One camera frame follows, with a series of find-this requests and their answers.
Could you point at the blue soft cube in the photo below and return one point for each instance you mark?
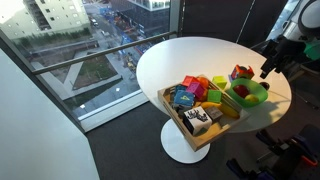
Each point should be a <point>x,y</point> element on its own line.
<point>184,98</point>

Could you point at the grey small cube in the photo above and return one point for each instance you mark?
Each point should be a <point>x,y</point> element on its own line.
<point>214,113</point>

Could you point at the window railing bar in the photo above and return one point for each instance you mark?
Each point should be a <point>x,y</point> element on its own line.
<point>104,52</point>

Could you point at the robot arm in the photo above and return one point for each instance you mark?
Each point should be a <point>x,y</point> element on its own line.
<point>300,35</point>

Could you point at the red soft cube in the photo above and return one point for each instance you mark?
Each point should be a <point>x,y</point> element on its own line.
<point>188,80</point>

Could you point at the purple plum plush toy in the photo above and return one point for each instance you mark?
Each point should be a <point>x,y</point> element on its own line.
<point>265,85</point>

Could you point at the red apple toy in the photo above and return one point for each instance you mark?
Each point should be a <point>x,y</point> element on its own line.
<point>241,90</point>

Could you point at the green plastic bowl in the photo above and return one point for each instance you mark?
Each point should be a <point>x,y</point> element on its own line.
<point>254,88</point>

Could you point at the magenta soft cube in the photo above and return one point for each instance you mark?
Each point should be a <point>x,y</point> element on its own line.
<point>196,88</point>

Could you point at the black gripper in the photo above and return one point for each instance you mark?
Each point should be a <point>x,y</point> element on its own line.
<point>278,52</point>

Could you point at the yellow banana toy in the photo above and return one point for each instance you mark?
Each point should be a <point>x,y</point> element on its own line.
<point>225,109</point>

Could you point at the orange fruit toy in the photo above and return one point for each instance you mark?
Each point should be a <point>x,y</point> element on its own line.
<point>203,81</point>

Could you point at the yellow lemon toy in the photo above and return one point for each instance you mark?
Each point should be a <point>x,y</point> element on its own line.
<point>252,98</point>

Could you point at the black tripod with clamps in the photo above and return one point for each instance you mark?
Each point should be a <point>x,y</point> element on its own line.
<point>295,158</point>

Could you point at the green soft cube in tray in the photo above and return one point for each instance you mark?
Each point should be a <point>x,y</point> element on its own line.
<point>214,96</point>

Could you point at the lime green soft cube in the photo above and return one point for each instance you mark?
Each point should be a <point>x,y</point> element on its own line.
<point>220,81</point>

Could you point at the white round table base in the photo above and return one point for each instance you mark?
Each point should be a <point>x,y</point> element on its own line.
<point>177,147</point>

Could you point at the white black patterned cube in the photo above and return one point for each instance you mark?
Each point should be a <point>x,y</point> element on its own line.
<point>197,121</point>

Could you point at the wooden tray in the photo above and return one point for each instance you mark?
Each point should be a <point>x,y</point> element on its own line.
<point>216,130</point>

